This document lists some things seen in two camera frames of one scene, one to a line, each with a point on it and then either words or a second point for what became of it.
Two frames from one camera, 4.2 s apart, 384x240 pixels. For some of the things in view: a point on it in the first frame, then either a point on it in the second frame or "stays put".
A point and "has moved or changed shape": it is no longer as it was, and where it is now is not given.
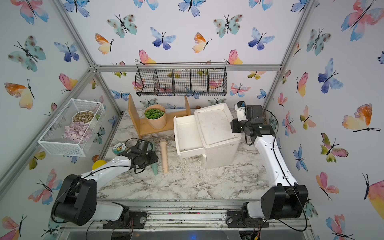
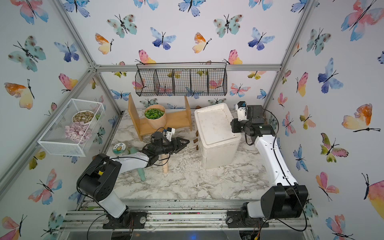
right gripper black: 235,123 stays put
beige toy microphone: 163,142 stays put
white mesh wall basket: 68,134 stays put
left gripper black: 154,158 -> 176,145
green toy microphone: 154,166 has moved or changed shape
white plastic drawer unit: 214,129 stays put
